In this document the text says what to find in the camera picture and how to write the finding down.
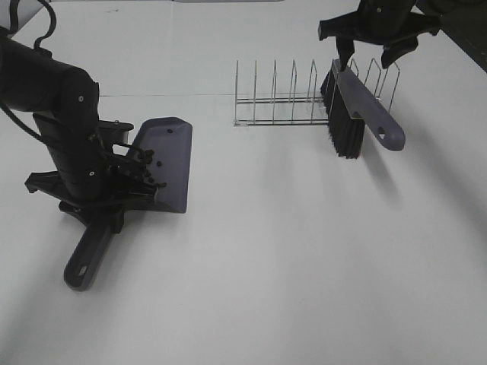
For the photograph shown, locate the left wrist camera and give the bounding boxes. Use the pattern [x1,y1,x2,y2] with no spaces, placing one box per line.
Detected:
[98,120,134,151]

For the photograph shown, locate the purple hand brush black bristles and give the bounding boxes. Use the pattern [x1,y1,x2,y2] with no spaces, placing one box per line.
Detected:
[320,59,406,159]

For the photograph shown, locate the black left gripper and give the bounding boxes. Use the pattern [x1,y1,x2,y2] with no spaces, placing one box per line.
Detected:
[25,113,142,233]

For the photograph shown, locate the pile of coffee beans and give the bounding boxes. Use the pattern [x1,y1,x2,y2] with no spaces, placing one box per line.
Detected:
[137,149,167,189]

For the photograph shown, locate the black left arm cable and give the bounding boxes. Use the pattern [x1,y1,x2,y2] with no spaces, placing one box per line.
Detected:
[5,0,57,50]

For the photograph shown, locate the chrome wire dish rack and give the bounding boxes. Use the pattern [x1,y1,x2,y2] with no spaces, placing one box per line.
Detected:
[233,58,401,126]

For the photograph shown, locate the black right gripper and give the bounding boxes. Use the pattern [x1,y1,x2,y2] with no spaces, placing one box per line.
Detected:
[318,1,441,71]

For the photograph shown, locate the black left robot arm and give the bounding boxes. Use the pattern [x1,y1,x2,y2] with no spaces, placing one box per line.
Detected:
[1,36,155,233]

